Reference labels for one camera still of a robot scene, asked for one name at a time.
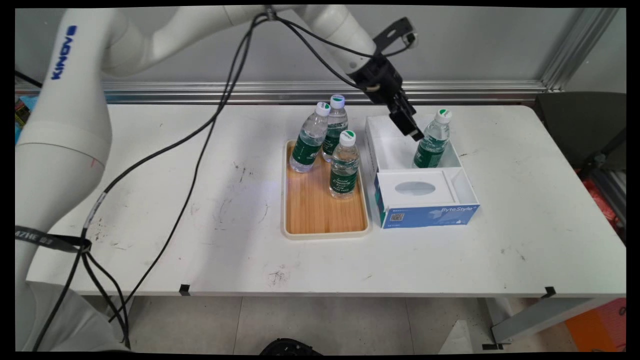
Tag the orange box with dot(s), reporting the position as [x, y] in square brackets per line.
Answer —
[597, 327]

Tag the green label water bottle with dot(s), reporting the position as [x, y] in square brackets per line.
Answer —
[306, 145]
[434, 145]
[344, 170]
[337, 122]

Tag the black round object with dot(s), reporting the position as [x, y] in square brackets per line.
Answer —
[290, 347]

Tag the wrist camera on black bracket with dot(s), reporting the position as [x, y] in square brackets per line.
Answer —
[395, 34]

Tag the white and blue cardboard box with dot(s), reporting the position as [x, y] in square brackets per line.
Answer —
[425, 215]

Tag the grey table leg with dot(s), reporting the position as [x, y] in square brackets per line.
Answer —
[540, 315]

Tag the diagonal aluminium post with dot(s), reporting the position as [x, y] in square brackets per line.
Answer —
[580, 47]

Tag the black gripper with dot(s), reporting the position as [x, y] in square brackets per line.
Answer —
[380, 80]

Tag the blue patterned sheet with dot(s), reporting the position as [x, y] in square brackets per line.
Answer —
[22, 117]

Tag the horizontal aluminium rail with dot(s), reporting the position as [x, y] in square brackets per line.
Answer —
[475, 91]

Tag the wooden tray with cream rim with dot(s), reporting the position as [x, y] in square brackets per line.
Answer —
[320, 210]

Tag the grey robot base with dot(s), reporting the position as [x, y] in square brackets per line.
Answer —
[75, 325]

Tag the black tape tab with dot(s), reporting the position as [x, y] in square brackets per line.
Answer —
[185, 289]
[550, 292]

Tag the red item beside table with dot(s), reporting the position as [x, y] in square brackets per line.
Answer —
[600, 200]

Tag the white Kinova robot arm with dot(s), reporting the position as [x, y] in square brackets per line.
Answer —
[65, 125]

